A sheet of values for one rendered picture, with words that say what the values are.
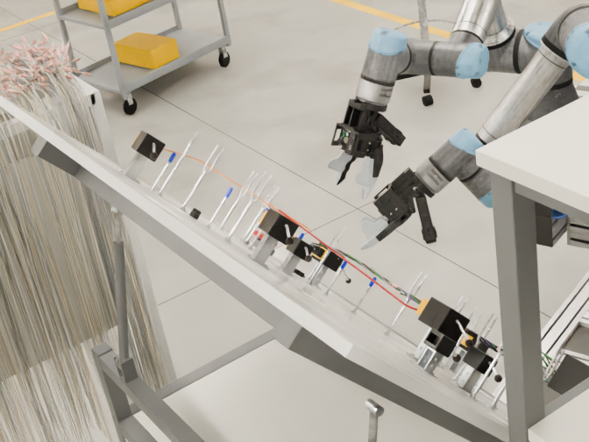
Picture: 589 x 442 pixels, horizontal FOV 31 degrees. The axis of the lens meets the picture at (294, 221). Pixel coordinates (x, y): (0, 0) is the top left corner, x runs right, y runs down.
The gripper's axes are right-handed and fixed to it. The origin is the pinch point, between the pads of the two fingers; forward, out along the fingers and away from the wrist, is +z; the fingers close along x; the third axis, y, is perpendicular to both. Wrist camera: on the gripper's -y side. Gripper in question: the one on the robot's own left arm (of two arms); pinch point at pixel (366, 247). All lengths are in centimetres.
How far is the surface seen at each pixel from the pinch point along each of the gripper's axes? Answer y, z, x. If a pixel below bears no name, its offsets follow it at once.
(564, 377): -26, -22, 72
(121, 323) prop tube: 28, 45, 26
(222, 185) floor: 24, 81, -272
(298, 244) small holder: 16.9, 1.2, 43.3
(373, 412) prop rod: -2, -2, 96
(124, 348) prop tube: 23, 50, 24
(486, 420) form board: -11, -15, 104
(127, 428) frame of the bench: 8, 70, 10
